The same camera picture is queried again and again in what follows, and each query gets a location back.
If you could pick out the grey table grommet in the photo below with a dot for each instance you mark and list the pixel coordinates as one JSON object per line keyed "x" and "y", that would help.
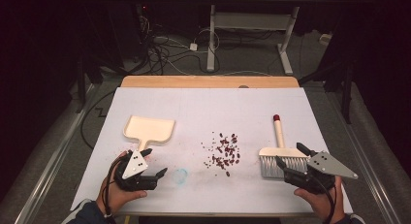
{"x": 243, "y": 86}

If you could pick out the cream brush with grey bristles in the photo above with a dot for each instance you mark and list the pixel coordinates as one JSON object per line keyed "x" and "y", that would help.
{"x": 284, "y": 153}

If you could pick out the white power adapter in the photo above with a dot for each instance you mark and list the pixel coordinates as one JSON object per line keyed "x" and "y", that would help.
{"x": 193, "y": 47}

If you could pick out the white board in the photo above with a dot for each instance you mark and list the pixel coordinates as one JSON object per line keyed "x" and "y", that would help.
{"x": 206, "y": 111}

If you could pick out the white desk frame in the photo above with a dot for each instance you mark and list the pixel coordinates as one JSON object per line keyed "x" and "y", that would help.
{"x": 252, "y": 22}

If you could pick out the metal floor rail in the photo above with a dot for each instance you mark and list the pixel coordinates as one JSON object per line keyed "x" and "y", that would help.
{"x": 55, "y": 159}
{"x": 365, "y": 159}

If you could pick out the scatter of red beans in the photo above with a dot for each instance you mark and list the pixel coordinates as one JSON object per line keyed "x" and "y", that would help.
{"x": 226, "y": 151}

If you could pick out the person's left hand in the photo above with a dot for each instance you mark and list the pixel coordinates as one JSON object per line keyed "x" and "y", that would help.
{"x": 116, "y": 196}

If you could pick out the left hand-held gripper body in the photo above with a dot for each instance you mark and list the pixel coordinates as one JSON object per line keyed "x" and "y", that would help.
{"x": 135, "y": 166}

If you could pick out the cream plastic dustpan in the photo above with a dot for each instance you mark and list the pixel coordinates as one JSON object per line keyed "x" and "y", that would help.
{"x": 148, "y": 128}

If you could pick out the person's right hand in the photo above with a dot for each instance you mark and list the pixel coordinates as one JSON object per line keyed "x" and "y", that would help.
{"x": 320, "y": 203}

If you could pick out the wooden table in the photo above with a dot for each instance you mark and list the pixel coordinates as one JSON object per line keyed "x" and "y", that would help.
{"x": 210, "y": 81}

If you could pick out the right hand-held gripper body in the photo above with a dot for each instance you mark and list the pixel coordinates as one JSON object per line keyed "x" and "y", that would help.
{"x": 329, "y": 167}

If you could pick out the black stand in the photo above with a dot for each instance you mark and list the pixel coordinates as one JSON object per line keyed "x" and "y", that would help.
{"x": 346, "y": 94}

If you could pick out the white power strip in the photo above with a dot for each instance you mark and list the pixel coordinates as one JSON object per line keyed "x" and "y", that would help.
{"x": 325, "y": 38}

